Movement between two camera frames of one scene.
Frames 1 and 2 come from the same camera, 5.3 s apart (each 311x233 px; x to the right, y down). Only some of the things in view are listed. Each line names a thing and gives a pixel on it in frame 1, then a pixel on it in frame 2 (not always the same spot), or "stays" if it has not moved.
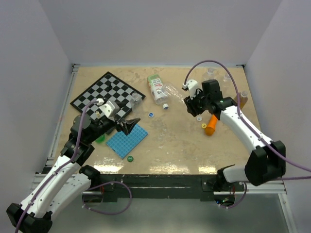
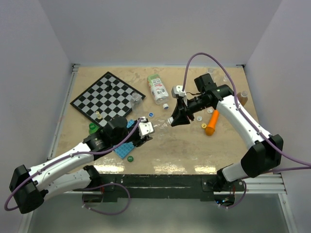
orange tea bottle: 243,98 stays
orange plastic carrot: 212,124 stays
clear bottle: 136,102 stays
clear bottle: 168,89 -> 163,127
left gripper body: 105,126 -> 137,140
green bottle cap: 130,158 stays
